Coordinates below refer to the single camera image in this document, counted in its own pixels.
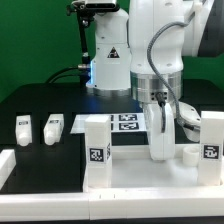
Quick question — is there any white marker base sheet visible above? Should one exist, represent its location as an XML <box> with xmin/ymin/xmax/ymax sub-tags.
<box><xmin>70</xmin><ymin>113</ymin><xmax>147</xmax><ymax>134</ymax></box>

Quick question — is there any black cable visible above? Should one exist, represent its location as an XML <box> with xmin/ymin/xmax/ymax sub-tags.
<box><xmin>45</xmin><ymin>66</ymin><xmax>82</xmax><ymax>84</ymax></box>

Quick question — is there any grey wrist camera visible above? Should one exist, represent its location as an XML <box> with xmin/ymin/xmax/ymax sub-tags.
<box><xmin>176</xmin><ymin>102</ymin><xmax>201</xmax><ymax>142</ymax></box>

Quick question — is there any white desk tabletop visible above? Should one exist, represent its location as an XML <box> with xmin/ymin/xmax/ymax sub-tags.
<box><xmin>82</xmin><ymin>142</ymin><xmax>224</xmax><ymax>194</ymax></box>

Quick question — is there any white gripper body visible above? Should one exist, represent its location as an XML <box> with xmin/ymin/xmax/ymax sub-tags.
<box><xmin>143</xmin><ymin>103</ymin><xmax>175</xmax><ymax>160</ymax></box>

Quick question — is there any black camera stand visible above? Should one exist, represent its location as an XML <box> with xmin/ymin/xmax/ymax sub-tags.
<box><xmin>66</xmin><ymin>0</ymin><xmax>95</xmax><ymax>86</ymax></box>

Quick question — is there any white U-shaped fence frame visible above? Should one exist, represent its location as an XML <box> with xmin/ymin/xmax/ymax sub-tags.
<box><xmin>0</xmin><ymin>157</ymin><xmax>224</xmax><ymax>222</ymax></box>

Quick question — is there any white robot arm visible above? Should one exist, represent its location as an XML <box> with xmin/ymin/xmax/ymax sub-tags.
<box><xmin>84</xmin><ymin>0</ymin><xmax>224</xmax><ymax>160</ymax></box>

